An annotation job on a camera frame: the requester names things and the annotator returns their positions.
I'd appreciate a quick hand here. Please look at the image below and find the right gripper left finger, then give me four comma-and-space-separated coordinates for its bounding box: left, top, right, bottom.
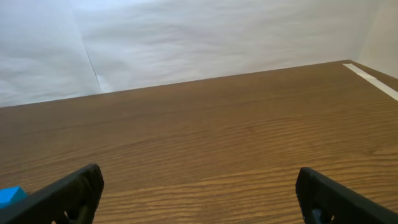
0, 163, 105, 224

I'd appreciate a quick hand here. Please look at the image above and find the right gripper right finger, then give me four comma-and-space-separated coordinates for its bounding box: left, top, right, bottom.
295, 167, 398, 224

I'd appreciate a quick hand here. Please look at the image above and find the blue cube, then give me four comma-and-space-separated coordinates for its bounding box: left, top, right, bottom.
0, 185, 29, 209

